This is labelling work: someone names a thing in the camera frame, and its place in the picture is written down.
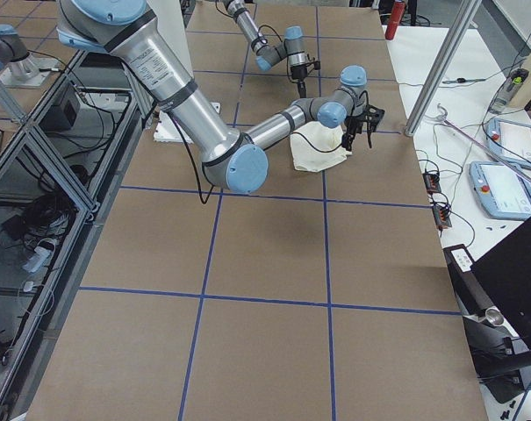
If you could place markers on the teach pendant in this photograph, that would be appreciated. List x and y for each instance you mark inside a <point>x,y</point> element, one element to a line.
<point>501,193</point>
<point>510,140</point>

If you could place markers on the red cylinder bottle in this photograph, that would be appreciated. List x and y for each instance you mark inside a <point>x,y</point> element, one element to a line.
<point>394,20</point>

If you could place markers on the black laptop monitor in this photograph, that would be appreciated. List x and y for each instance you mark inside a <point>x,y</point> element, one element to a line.
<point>495,296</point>

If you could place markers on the aluminium frame post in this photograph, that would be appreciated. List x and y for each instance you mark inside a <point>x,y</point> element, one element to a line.
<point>450,44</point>

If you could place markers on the teach pendant near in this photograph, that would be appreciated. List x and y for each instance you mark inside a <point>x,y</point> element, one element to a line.
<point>501,193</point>

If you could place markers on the teach pendant far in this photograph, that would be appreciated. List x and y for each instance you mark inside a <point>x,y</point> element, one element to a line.
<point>510,140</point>

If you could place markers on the second robot base background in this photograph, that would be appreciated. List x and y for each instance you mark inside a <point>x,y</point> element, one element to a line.
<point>18,67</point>

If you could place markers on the aluminium truss frame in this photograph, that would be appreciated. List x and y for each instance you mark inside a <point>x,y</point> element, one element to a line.
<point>66,137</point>

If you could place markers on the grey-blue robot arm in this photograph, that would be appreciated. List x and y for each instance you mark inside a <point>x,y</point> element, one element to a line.
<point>270,48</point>
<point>230,159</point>

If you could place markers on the clear water bottle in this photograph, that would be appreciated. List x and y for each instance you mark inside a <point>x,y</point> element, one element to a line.
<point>508,89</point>

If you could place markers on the cream long-sleeve cat shirt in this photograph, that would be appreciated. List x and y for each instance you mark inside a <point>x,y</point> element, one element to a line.
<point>315,148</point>

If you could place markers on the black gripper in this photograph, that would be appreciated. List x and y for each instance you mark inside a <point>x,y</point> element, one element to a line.
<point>297,74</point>
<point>354,124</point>

